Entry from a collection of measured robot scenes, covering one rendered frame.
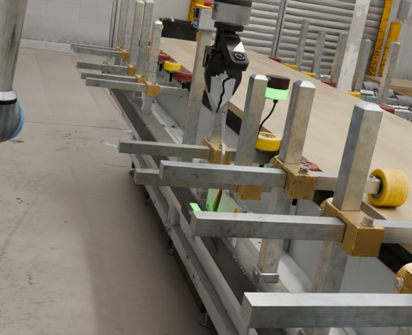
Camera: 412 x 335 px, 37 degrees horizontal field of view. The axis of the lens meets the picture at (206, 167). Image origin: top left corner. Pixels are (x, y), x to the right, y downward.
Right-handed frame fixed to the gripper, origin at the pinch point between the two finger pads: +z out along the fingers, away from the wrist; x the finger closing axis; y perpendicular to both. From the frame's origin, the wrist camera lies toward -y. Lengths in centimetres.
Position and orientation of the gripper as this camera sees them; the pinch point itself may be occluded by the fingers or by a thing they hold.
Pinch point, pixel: (218, 108)
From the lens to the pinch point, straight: 151.4
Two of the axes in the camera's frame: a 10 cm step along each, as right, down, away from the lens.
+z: -1.6, 9.4, 2.9
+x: -9.5, -0.7, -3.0
